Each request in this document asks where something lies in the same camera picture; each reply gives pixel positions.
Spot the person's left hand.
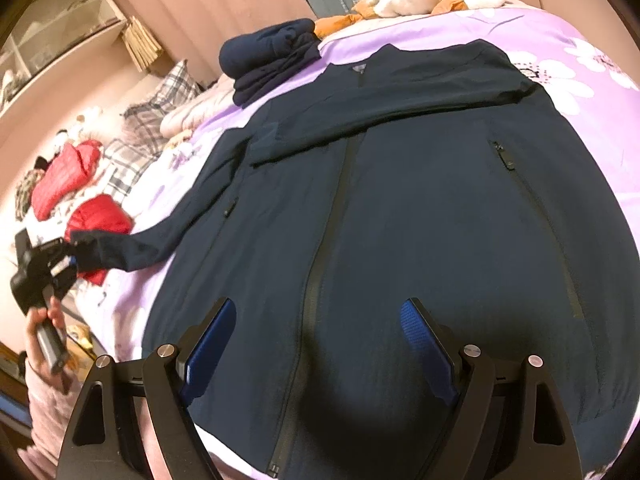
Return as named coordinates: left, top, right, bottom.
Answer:
left=24, top=304, right=67, bottom=376

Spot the orange garment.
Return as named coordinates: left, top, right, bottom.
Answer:
left=314, top=0, right=471, bottom=40

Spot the person's left forearm pink sleeve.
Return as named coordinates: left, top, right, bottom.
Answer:
left=21, top=355, right=85, bottom=472

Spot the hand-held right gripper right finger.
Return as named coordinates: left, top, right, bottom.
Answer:
left=399, top=297, right=586, bottom=480

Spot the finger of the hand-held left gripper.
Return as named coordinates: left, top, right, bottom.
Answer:
left=49, top=258, right=81, bottom=298
left=36, top=238, right=77, bottom=262

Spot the beige quilt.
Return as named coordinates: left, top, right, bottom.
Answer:
left=160, top=80, right=236, bottom=136

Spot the red down jacket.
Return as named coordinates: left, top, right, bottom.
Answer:
left=31, top=141, right=104, bottom=221

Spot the purple floral bed sheet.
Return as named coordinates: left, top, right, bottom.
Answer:
left=75, top=2, right=640, bottom=480

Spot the grey plaid pillow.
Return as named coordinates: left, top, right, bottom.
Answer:
left=97, top=102, right=174, bottom=202
left=150, top=59, right=204, bottom=111

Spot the beige wall shelf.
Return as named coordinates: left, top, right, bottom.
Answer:
left=0, top=0, right=127, bottom=111

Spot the navy zip jacket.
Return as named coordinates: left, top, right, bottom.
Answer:
left=67, top=40, right=640, bottom=477

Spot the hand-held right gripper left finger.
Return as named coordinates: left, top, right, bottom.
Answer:
left=56, top=297, right=237, bottom=480

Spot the folded navy clothes stack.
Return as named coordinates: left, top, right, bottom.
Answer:
left=220, top=18, right=324, bottom=108

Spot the dark patterned cloth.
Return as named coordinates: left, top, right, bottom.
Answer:
left=14, top=157, right=49, bottom=221

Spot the stack of books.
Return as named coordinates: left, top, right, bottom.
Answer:
left=121, top=16, right=165, bottom=74

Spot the red pillow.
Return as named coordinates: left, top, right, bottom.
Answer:
left=64, top=195, right=134, bottom=285

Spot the small plush toy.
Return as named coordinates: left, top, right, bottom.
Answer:
left=60, top=105, right=106, bottom=141

